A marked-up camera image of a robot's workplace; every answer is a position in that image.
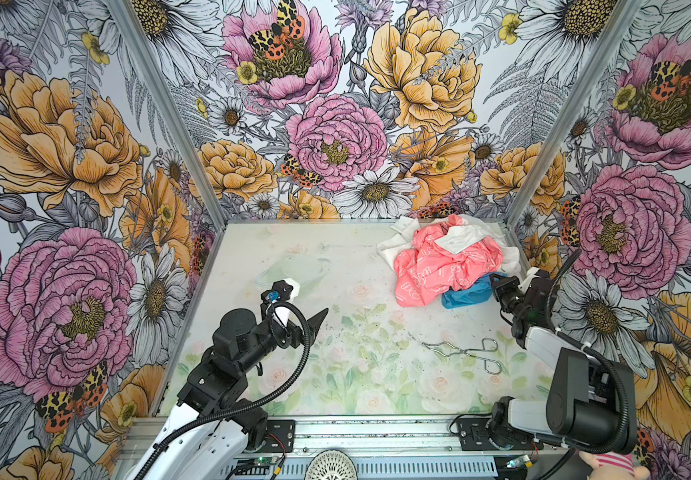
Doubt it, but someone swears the aluminium front rail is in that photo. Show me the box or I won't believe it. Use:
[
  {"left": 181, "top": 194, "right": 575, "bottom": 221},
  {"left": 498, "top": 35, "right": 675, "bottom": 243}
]
[{"left": 231, "top": 415, "right": 563, "bottom": 479}]

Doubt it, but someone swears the white perforated round object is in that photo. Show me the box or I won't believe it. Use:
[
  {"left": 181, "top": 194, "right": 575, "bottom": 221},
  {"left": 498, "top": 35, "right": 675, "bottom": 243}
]
[{"left": 304, "top": 450, "right": 357, "bottom": 480}]

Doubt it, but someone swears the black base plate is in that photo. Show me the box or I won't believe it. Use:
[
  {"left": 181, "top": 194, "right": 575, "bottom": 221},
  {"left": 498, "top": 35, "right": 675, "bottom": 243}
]
[
  {"left": 453, "top": 416, "right": 499, "bottom": 452},
  {"left": 246, "top": 418, "right": 297, "bottom": 454}
]

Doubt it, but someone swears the right aluminium corner post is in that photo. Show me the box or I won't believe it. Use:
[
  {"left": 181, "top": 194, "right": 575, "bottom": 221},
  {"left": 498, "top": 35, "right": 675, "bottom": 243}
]
[{"left": 505, "top": 0, "right": 643, "bottom": 227}]

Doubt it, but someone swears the white cloth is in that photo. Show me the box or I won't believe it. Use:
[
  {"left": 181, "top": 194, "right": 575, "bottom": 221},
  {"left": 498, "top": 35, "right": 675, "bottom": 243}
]
[{"left": 377, "top": 215, "right": 523, "bottom": 276}]

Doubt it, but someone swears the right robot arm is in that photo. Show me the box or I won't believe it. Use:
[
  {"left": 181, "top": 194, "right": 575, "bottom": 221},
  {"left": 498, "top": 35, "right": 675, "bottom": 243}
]
[{"left": 487, "top": 251, "right": 637, "bottom": 456}]

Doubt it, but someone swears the teal blue cloth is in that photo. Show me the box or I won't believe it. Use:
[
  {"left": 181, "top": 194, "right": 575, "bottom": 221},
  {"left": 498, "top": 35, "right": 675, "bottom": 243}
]
[{"left": 441, "top": 273, "right": 495, "bottom": 309}]

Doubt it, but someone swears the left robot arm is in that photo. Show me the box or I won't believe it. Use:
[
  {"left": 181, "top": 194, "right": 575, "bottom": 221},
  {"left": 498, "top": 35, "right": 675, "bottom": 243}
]
[{"left": 126, "top": 280, "right": 329, "bottom": 479}]

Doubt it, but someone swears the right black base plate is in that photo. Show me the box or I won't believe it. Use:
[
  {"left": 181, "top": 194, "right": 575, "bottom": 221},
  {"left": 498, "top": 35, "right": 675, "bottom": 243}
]
[{"left": 453, "top": 416, "right": 499, "bottom": 452}]

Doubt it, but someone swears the pink plush toy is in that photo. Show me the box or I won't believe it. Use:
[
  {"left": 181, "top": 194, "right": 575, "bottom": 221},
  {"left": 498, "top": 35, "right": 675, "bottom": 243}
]
[{"left": 579, "top": 452, "right": 651, "bottom": 480}]

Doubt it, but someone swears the pink patterned cloth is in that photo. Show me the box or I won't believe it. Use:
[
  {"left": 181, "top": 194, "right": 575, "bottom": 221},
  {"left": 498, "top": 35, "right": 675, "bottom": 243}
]
[{"left": 393, "top": 215, "right": 503, "bottom": 308}]

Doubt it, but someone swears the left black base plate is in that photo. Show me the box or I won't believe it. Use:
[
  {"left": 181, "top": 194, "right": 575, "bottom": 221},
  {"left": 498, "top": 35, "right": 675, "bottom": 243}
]
[{"left": 246, "top": 418, "right": 297, "bottom": 454}]

